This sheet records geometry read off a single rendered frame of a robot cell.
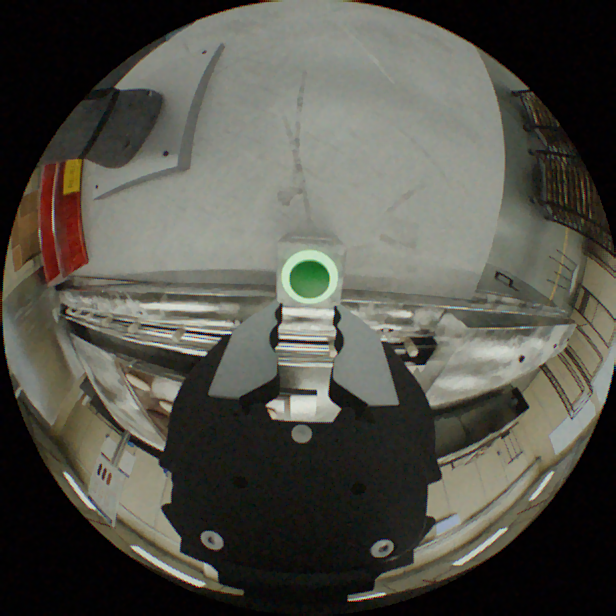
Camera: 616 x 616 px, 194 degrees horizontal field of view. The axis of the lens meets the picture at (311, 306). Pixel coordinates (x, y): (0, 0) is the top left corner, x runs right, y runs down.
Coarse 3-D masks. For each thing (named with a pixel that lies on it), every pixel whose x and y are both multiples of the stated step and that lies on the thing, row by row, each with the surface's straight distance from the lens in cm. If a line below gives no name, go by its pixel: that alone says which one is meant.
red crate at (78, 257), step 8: (80, 176) 66; (80, 184) 67; (80, 192) 66; (64, 200) 63; (72, 200) 65; (80, 200) 65; (72, 208) 64; (80, 208) 65; (72, 216) 64; (80, 216) 64; (72, 224) 63; (80, 224) 63; (72, 232) 63; (80, 232) 63; (72, 240) 62; (80, 240) 63; (72, 248) 62; (80, 248) 63; (72, 256) 62; (80, 256) 63; (72, 264) 61; (80, 264) 62; (72, 272) 62
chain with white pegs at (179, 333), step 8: (80, 312) 84; (104, 320) 58; (120, 320) 55; (128, 328) 47; (136, 328) 47; (160, 328) 43; (168, 328) 41; (176, 336) 36; (216, 336) 34; (320, 344) 30; (328, 344) 30; (392, 344) 34; (400, 344) 34; (408, 344) 33; (416, 344) 36; (424, 344) 37; (432, 344) 39; (336, 352) 28; (408, 352) 33; (416, 352) 33
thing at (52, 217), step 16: (48, 176) 98; (48, 192) 95; (48, 208) 93; (64, 208) 62; (48, 224) 92; (64, 224) 61; (48, 240) 91; (64, 240) 60; (48, 256) 90; (64, 256) 59; (48, 272) 89; (64, 272) 59
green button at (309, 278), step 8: (296, 264) 17; (304, 264) 17; (312, 264) 16; (320, 264) 17; (296, 272) 17; (304, 272) 17; (312, 272) 17; (320, 272) 17; (328, 272) 17; (296, 280) 17; (304, 280) 17; (312, 280) 17; (320, 280) 17; (328, 280) 17; (296, 288) 17; (304, 288) 17; (312, 288) 17; (320, 288) 17; (304, 296) 18; (312, 296) 18
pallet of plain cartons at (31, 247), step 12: (36, 192) 494; (24, 204) 487; (36, 204) 487; (24, 216) 480; (36, 216) 488; (24, 228) 476; (36, 228) 477; (12, 240) 474; (24, 240) 473; (36, 240) 474; (12, 252) 501; (24, 252) 470; (36, 252) 472
